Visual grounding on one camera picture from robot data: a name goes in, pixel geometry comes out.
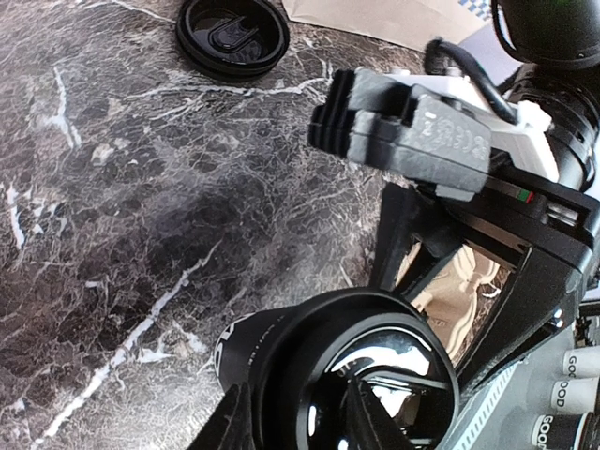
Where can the black and white paper cup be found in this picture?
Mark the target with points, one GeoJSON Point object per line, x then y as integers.
{"type": "Point", "coordinates": [244, 345]}

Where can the brown cardboard cup carrier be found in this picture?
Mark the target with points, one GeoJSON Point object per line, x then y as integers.
{"type": "Point", "coordinates": [459, 299]}

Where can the blue checkered paper bag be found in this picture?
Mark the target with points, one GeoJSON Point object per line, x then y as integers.
{"type": "Point", "coordinates": [408, 23]}

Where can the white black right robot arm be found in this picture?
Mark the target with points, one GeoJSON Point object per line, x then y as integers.
{"type": "Point", "coordinates": [557, 43]}

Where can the black coffee cup lid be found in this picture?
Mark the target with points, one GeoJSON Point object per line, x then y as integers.
{"type": "Point", "coordinates": [303, 358]}

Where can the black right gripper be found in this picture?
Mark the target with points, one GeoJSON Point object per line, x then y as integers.
{"type": "Point", "coordinates": [545, 234]}

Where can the white slotted cable duct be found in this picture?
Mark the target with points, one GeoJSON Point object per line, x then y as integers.
{"type": "Point", "coordinates": [478, 411]}

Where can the stack of black lids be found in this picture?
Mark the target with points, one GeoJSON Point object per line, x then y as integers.
{"type": "Point", "coordinates": [231, 41]}

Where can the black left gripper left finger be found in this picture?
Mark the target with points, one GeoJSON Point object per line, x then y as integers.
{"type": "Point", "coordinates": [230, 425]}

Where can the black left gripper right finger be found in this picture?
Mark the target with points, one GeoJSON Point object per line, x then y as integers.
{"type": "Point", "coordinates": [370, 426]}

